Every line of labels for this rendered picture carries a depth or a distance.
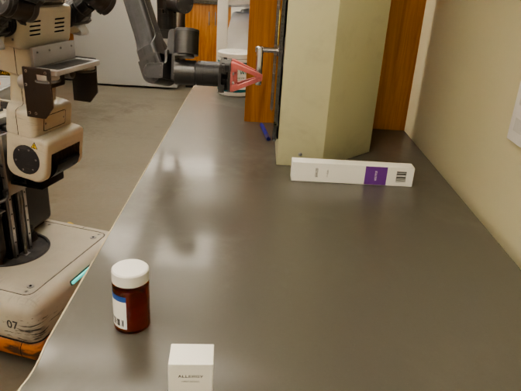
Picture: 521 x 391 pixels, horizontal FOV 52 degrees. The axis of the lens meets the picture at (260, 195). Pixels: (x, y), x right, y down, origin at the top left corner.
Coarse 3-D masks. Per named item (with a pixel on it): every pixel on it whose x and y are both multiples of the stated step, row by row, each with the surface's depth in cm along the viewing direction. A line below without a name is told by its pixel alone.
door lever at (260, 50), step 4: (256, 48) 123; (260, 48) 123; (264, 48) 123; (268, 48) 123; (272, 48) 123; (276, 48) 123; (260, 52) 123; (264, 52) 124; (268, 52) 123; (272, 52) 123; (276, 52) 123; (256, 56) 124; (260, 56) 123; (256, 60) 124; (260, 60) 124; (256, 64) 124; (260, 64) 124; (256, 68) 125; (260, 68) 124; (260, 72) 125; (256, 84) 126; (260, 84) 126
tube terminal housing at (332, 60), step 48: (288, 0) 114; (336, 0) 114; (384, 0) 125; (288, 48) 118; (336, 48) 119; (384, 48) 132; (288, 96) 122; (336, 96) 124; (288, 144) 127; (336, 144) 131
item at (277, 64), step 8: (280, 0) 130; (280, 8) 127; (280, 16) 123; (280, 24) 120; (280, 32) 118; (280, 40) 118; (280, 48) 119; (280, 56) 120; (280, 64) 120; (280, 72) 121; (272, 104) 147; (272, 112) 142; (272, 120) 138; (272, 128) 134; (272, 136) 130
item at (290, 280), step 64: (192, 128) 153; (256, 128) 157; (192, 192) 111; (256, 192) 113; (320, 192) 115; (384, 192) 117; (448, 192) 119; (128, 256) 86; (192, 256) 87; (256, 256) 88; (320, 256) 90; (384, 256) 91; (448, 256) 92; (64, 320) 70; (192, 320) 72; (256, 320) 72; (320, 320) 73; (384, 320) 74; (448, 320) 75; (512, 320) 76; (64, 384) 60; (128, 384) 60; (256, 384) 62; (320, 384) 62; (384, 384) 63; (448, 384) 63; (512, 384) 64
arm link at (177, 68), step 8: (176, 56) 124; (184, 56) 124; (192, 56) 124; (176, 64) 123; (184, 64) 123; (192, 64) 123; (176, 72) 123; (184, 72) 123; (192, 72) 123; (176, 80) 124; (184, 80) 124; (192, 80) 124
